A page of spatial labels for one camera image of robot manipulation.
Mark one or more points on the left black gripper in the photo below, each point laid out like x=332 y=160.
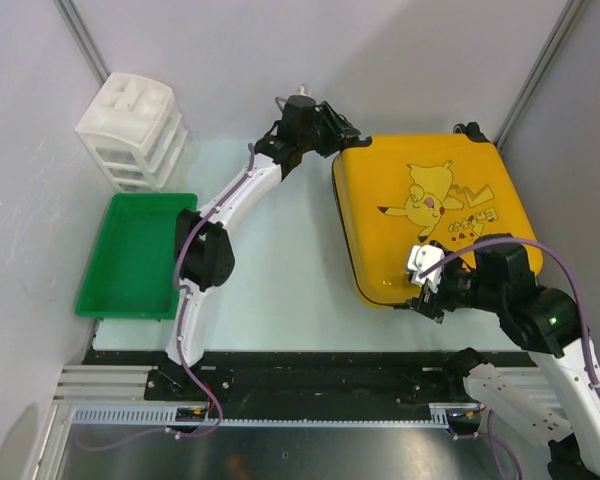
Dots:
x=340 y=132

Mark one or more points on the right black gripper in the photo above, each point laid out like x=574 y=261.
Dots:
x=425 y=304

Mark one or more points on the yellow Pikachu hard-shell suitcase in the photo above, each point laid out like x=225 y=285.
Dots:
x=411 y=189

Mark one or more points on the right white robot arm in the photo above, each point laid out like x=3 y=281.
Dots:
x=554 y=332

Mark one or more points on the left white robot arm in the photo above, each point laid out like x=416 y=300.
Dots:
x=204 y=255

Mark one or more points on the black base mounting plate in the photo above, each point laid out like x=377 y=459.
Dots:
x=331 y=386

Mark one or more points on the white plastic drawer organizer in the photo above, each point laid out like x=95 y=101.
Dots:
x=135 y=132

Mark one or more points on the green plastic tray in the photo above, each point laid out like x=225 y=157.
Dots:
x=130 y=271

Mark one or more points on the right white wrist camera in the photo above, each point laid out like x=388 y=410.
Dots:
x=420 y=266

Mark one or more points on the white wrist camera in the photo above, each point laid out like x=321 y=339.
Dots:
x=420 y=266
x=304 y=91

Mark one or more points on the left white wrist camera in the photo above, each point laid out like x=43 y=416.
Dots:
x=304 y=91

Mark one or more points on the aluminium frame rail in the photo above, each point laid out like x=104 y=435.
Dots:
x=100 y=395

